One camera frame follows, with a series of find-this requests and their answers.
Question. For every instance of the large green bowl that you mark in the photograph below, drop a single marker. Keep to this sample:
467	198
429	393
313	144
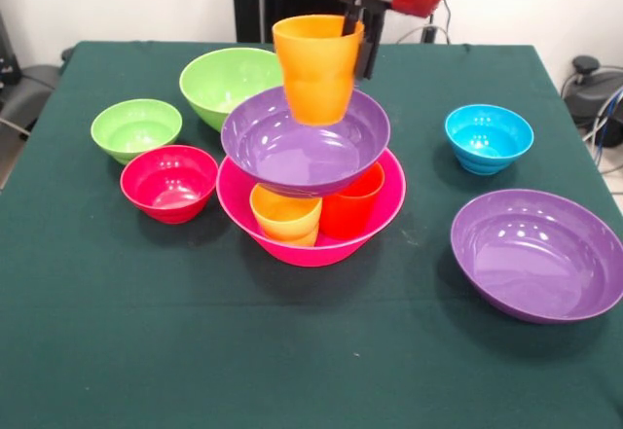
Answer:
224	79

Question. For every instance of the black floor stand base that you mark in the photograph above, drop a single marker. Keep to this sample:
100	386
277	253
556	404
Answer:
24	93
591	88

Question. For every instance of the blue bowl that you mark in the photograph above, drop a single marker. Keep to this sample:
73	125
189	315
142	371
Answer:
489	139

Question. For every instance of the small red bowl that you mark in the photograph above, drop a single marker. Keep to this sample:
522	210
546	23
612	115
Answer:
168	186

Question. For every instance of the dark green tablecloth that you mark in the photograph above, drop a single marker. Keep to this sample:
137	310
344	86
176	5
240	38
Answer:
292	351

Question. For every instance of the large pink bowl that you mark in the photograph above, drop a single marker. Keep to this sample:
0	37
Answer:
389	195

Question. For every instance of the orange cup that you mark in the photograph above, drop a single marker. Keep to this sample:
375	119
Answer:
316	79

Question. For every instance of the red cup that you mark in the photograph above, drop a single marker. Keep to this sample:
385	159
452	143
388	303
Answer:
350	215

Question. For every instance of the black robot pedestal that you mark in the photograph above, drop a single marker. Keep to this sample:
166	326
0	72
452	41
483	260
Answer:
272	1

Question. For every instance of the yellow cup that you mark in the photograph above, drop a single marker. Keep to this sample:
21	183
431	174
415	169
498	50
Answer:
284	220

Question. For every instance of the purple bowl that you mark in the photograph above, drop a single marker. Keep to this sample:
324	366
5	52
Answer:
535	259
272	152

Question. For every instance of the small green bowl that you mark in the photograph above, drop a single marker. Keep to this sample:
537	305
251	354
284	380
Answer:
136	130

